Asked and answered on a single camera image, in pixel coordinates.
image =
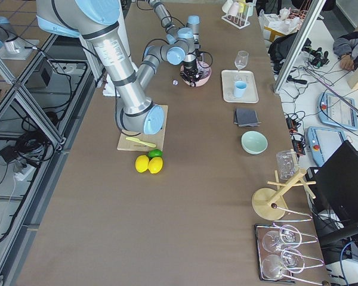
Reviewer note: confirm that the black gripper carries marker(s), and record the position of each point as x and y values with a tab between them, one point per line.
190	65

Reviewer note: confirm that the pink bowl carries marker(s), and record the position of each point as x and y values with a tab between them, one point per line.
203	75

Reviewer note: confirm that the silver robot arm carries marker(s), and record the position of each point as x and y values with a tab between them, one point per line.
102	24
173	21

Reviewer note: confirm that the light blue cup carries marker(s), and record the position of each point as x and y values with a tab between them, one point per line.
239	88

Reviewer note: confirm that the pink cup on rack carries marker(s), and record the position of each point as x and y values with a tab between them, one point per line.
234	9

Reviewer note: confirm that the white cup drying rack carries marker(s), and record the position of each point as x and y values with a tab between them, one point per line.
245	12

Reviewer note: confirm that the person hand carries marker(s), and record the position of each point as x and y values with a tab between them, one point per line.
347	63

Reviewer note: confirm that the white serving tray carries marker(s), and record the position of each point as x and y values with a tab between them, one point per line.
228	78

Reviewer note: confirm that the clear wine glass on tray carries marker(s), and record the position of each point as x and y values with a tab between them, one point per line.
241	60

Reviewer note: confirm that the grey folded cloth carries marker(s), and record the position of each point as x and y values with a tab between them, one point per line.
245	117

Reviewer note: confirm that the bamboo cutting board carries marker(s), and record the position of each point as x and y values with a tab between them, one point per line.
157	139

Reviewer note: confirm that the yellow-green plastic knife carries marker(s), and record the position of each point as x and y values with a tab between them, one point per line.
137	140

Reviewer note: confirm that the green lime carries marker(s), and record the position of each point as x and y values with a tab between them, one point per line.
155	153

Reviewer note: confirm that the black backpack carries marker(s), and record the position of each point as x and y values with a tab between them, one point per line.
279	50

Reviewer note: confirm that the mint green bowl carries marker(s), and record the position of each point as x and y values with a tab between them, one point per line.
254	142

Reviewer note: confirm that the yellow lemon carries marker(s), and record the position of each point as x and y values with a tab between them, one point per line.
142	163
155	165

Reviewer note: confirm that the upper teach pendant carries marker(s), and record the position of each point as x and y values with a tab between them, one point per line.
332	111

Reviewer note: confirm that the teach pendant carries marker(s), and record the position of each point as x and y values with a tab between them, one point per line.
332	111
323	142

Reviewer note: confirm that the lower teach pendant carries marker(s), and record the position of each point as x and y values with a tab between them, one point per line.
323	142

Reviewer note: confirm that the wooden mug tree stand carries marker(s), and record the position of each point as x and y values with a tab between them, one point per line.
270	204

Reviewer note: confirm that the upper inverted wine glass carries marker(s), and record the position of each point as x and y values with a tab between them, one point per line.
275	241

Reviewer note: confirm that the inverted wine glass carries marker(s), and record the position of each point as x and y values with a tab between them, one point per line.
275	241
280	266

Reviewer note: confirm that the black monitor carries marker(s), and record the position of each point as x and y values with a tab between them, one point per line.
337	181

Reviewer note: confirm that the metal wine glass rack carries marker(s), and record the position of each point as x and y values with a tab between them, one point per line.
305	238

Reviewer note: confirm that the lower inverted wine glass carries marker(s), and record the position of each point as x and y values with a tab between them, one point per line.
280	266

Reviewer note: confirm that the aluminium frame post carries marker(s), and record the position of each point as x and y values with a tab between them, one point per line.
302	35

